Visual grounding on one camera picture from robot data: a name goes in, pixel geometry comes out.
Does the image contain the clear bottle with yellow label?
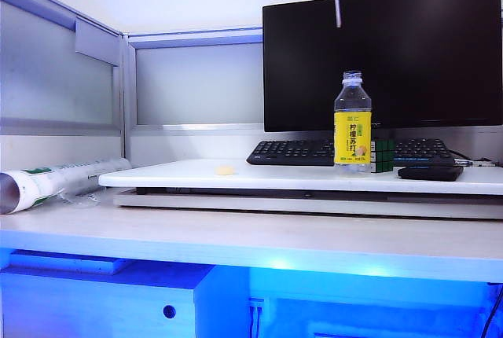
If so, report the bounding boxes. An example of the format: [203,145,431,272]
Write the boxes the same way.
[332,71,373,177]

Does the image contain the black computer monitor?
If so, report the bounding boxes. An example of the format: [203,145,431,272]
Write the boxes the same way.
[262,0,503,134]

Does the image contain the frosted rear partition panel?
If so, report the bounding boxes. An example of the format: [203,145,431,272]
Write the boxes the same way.
[121,27,265,169]

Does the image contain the black keyboard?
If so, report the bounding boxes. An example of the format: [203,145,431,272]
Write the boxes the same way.
[246,138,457,168]

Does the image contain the dark Rubik's cube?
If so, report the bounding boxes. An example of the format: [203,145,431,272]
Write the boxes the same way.
[369,139,395,175]

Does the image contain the flat black case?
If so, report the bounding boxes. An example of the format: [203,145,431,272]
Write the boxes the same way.
[397,165,464,182]

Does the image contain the grey plate on partition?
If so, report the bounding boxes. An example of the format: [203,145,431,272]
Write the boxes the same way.
[74,17,121,68]

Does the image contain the white raised board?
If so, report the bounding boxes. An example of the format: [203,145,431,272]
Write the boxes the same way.
[97,158,503,197]

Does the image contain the grey riser base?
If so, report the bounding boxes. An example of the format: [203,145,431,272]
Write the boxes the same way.
[113,187,503,221]

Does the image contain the frosted side partition panel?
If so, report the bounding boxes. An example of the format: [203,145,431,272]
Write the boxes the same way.
[0,0,127,162]

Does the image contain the crumpled clear plastic wrap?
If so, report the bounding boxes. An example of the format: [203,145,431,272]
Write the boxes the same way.
[58,190,101,209]

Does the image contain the rolled white poster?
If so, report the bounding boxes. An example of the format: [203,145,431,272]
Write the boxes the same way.
[0,158,133,216]

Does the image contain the white under-desk cabinet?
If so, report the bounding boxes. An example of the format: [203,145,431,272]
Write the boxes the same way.
[0,265,252,338]

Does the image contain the cables beside keyboard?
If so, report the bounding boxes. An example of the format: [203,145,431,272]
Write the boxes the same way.
[447,149,503,168]

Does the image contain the black hanging cable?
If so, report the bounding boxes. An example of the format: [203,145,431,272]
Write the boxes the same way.
[481,282,503,338]

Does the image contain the flat under-desk bracket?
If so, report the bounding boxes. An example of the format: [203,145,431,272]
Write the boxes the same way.
[7,250,123,276]

